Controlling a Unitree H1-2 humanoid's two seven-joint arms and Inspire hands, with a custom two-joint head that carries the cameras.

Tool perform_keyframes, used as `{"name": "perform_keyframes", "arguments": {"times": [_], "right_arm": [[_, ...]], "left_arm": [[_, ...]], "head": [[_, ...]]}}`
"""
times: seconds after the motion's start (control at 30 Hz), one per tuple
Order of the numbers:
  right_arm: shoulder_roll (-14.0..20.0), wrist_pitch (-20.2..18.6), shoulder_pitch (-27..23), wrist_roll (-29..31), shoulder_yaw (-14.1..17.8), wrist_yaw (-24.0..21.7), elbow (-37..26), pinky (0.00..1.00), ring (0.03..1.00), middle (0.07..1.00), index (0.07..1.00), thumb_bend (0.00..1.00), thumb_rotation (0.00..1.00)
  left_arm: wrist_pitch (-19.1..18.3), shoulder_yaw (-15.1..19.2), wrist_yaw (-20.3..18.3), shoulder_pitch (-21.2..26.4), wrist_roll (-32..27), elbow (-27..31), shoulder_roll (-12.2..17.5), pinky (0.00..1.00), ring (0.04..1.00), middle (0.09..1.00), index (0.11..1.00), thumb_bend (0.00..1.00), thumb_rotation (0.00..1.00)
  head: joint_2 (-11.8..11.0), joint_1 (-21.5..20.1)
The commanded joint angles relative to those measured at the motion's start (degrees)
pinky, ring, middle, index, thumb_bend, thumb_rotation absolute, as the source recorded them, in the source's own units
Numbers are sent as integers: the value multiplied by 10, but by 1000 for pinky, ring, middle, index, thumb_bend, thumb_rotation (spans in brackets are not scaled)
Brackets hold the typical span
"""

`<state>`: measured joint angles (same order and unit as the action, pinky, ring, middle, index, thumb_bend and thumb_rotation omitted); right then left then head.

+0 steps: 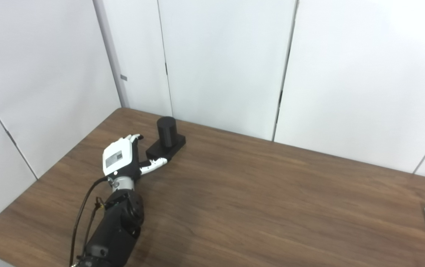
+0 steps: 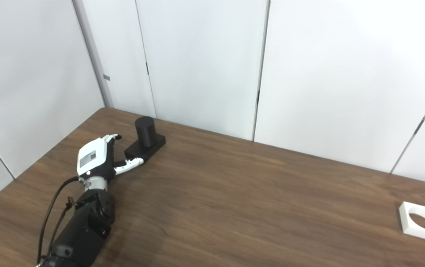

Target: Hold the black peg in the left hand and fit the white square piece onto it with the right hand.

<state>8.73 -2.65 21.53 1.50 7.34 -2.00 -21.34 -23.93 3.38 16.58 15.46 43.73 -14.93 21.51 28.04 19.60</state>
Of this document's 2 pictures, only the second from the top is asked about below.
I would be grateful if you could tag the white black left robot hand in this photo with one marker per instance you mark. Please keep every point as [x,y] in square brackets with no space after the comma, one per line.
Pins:
[92,157]

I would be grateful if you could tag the black peg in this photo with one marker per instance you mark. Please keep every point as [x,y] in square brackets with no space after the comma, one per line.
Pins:
[145,131]

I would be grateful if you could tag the white square piece with hole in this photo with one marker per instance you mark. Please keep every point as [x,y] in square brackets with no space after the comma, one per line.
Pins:
[407,222]

